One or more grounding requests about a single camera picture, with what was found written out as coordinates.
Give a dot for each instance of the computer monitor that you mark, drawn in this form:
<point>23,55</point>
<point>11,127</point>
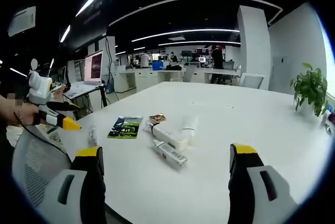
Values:
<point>93,67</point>

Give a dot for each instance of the green skincare sachet packet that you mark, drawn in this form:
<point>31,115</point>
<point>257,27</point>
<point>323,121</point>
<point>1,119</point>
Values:
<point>125,127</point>

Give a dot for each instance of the blue box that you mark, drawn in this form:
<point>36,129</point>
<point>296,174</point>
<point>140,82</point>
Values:
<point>157,65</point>

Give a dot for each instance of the ceiling air conditioner vent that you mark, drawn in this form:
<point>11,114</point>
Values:
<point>21,21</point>

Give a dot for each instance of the potted green plant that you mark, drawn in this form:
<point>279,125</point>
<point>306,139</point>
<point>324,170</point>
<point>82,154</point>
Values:
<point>310,90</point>

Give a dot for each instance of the person's left hand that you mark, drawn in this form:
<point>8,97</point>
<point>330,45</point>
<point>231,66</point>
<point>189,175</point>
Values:
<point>21,115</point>

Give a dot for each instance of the small white skincare bottle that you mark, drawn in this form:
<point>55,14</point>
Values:
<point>92,136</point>

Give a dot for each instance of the white cylindrical skincare bottle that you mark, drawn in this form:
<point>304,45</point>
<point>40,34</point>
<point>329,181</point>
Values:
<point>189,127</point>

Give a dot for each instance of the small items beside plant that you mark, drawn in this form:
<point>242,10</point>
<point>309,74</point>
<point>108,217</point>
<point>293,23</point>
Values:
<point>328,119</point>

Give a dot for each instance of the grey mesh office chair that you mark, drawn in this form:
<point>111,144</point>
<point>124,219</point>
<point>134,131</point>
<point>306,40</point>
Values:
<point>36,166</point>

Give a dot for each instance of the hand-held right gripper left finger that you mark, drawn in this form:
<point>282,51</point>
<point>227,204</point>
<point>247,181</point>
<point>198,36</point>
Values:
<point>78,192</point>

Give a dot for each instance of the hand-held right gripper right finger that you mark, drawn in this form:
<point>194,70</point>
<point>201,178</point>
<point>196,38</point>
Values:
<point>251,190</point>

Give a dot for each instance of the long white skincare tube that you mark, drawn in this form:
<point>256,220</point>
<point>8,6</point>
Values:
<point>167,136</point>

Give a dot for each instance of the white office chair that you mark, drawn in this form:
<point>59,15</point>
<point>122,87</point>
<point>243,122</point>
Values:
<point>251,80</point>

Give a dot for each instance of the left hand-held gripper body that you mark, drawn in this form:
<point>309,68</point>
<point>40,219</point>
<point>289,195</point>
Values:
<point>39,88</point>

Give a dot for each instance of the white office workbench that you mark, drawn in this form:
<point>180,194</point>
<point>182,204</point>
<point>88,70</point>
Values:
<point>170,76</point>

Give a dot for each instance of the small brown patterned skincare box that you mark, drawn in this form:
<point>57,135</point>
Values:
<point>157,118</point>

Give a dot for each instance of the silver white skincare tube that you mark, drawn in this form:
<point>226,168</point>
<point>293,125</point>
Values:
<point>169,154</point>

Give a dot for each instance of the black-legged side desk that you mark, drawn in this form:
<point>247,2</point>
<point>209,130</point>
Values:
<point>81,93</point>

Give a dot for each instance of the white grey floor cabinet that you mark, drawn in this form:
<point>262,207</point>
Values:
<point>280,72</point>

